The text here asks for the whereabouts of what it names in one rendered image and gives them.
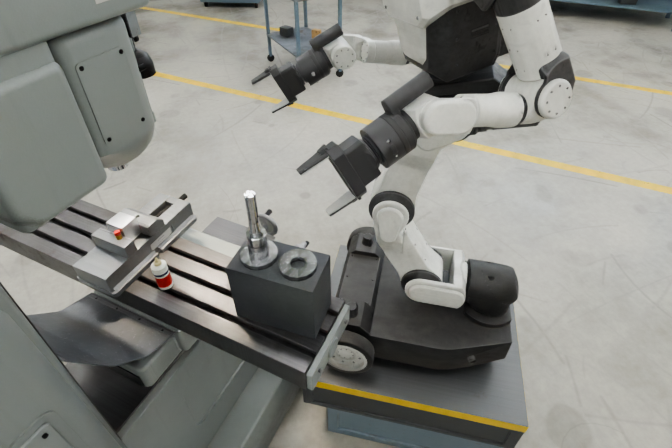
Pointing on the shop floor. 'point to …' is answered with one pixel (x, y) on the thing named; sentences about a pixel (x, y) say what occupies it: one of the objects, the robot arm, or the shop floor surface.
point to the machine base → (256, 413)
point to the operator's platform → (426, 399)
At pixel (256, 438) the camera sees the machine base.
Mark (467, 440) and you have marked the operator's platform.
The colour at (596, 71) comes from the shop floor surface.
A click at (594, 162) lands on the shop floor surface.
